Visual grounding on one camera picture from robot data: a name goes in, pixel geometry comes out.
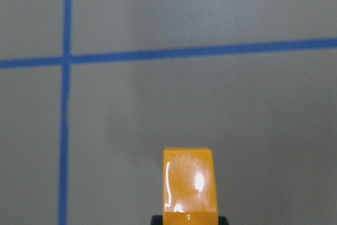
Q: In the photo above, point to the orange block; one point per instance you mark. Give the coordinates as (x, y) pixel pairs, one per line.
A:
(189, 186)

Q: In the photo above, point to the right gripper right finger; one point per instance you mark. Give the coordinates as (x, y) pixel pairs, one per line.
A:
(223, 220)

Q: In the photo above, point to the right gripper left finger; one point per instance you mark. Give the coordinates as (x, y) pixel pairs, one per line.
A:
(157, 220)

